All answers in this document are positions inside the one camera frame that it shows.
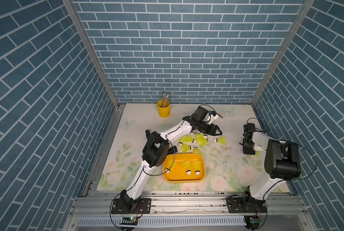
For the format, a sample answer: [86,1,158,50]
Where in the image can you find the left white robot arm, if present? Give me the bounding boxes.
[109,105,223,215]

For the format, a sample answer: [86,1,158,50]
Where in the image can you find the yellow pen cup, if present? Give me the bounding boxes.
[157,100,171,118]

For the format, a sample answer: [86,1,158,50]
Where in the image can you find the right circuit board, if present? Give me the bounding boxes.
[247,217,262,226]

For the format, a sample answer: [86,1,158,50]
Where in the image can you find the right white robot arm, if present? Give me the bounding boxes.
[226,123,302,214]

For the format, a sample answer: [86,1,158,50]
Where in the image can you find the white vent grille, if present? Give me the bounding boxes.
[77,215,246,228]

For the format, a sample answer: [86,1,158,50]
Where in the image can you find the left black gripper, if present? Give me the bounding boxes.
[196,121,222,136]

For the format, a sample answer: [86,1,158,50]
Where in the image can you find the pencils in cup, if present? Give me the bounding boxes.
[161,92,169,108]

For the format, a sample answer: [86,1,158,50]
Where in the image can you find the circuit board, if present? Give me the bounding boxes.
[247,217,262,226]
[120,217,138,226]

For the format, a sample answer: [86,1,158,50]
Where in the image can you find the metal corner post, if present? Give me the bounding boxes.
[62,0,119,110]
[250,0,315,107]

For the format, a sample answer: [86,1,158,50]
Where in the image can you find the yellow shuttlecock bottom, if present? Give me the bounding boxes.
[181,160,191,175]

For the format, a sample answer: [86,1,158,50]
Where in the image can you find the left circuit board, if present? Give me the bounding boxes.
[120,217,138,226]

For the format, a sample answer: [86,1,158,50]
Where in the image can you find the yellow plastic storage box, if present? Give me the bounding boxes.
[163,153,206,183]

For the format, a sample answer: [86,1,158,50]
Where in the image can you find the left metal corner post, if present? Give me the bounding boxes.
[62,0,119,110]

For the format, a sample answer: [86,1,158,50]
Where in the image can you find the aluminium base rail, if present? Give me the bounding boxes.
[70,190,308,217]

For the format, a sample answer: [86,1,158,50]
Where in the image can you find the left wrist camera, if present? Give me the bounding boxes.
[204,111,220,124]

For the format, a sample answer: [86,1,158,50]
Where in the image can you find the right metal corner post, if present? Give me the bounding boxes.
[250,0,315,107]

